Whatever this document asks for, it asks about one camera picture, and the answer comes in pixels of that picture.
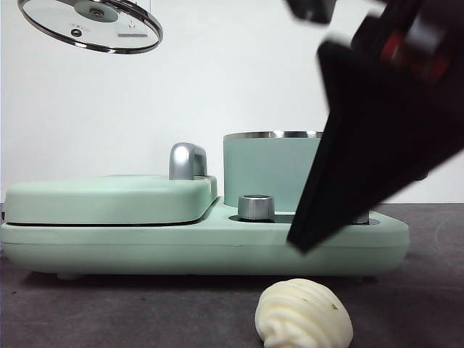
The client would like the pale green griddle cover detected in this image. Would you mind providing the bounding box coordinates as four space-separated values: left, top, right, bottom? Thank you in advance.
5 174 219 226

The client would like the pale green cooker base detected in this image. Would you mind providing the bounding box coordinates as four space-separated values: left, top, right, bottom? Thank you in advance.
0 197 411 282

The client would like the glass pot lid green knob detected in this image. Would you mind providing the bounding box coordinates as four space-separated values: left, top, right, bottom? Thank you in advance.
17 0 165 55

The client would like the silver griddle cover handle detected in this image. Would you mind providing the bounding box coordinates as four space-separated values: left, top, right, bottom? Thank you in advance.
168 142 210 181

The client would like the twisted white steamed bun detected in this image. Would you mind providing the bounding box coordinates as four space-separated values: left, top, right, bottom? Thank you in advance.
254 278 355 348

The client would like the pale green pot with handle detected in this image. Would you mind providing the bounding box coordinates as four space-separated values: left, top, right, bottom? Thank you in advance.
221 129 327 215

